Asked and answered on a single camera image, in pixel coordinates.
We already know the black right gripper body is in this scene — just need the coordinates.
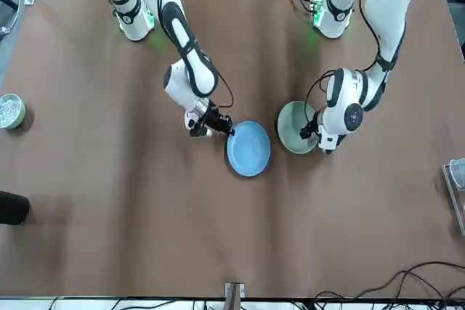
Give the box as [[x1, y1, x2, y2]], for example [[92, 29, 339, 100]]
[[203, 103, 225, 129]]

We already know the blue plate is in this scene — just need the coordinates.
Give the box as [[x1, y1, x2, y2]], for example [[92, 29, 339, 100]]
[[225, 120, 272, 179]]

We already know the translucent blue plastic cup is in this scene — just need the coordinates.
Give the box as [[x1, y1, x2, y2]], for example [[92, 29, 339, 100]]
[[449, 158, 465, 190]]

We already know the light wooden cup rack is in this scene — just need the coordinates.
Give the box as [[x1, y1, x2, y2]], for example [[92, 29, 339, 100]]
[[441, 163, 465, 237]]

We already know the grey bowl of clear crystals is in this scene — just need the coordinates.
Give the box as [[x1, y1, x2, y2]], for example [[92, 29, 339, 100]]
[[0, 93, 27, 130]]

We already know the aluminium camera post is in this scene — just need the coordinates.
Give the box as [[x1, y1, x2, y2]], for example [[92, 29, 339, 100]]
[[224, 282, 245, 310]]

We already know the small green circuit board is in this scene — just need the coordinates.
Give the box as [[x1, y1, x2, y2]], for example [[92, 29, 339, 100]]
[[310, 0, 325, 27]]

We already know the dark green glass vase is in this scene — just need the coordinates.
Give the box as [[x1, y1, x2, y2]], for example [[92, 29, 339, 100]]
[[0, 190, 31, 226]]

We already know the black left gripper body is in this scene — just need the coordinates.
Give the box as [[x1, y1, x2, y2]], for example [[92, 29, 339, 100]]
[[307, 113, 322, 140]]

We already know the black power cable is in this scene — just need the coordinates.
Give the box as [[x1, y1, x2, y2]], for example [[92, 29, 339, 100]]
[[314, 259, 465, 306]]

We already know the pale green plate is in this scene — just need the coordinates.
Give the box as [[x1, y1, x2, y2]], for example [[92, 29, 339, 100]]
[[277, 100, 320, 155]]

